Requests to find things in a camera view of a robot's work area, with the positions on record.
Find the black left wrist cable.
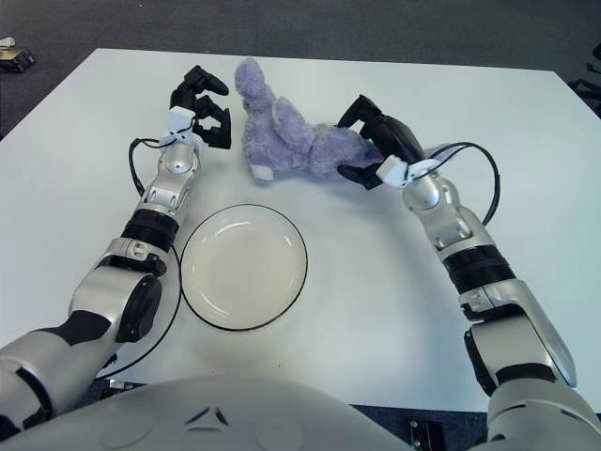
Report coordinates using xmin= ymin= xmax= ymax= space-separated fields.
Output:
xmin=93 ymin=136 xmax=185 ymax=380

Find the white plate with black rim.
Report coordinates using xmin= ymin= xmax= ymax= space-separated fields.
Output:
xmin=180 ymin=203 xmax=310 ymax=332

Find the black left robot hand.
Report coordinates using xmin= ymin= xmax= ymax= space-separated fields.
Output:
xmin=168 ymin=65 xmax=234 ymax=150

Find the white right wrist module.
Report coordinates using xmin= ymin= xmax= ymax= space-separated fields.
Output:
xmin=375 ymin=157 xmax=415 ymax=188

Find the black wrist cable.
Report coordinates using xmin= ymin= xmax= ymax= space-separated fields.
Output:
xmin=93 ymin=136 xmax=185 ymax=380
xmin=420 ymin=141 xmax=500 ymax=225

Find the silver robot torso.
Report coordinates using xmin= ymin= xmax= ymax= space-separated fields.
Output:
xmin=0 ymin=375 xmax=405 ymax=451

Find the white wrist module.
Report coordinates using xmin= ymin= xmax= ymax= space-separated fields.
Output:
xmin=375 ymin=157 xmax=415 ymax=188
xmin=167 ymin=106 xmax=198 ymax=135

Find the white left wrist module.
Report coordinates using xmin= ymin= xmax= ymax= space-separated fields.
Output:
xmin=167 ymin=106 xmax=198 ymax=135

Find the black cardboard box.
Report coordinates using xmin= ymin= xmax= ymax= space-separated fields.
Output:
xmin=0 ymin=45 xmax=37 ymax=72

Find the purple plush bunny doll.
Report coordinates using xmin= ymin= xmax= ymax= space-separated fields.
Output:
xmin=233 ymin=57 xmax=452 ymax=182

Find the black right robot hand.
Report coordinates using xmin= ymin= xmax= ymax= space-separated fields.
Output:
xmin=335 ymin=93 xmax=426 ymax=192

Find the black office chair base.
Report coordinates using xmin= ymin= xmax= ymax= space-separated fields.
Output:
xmin=567 ymin=44 xmax=601 ymax=109

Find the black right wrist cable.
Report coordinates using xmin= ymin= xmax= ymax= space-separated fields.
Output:
xmin=420 ymin=141 xmax=500 ymax=225

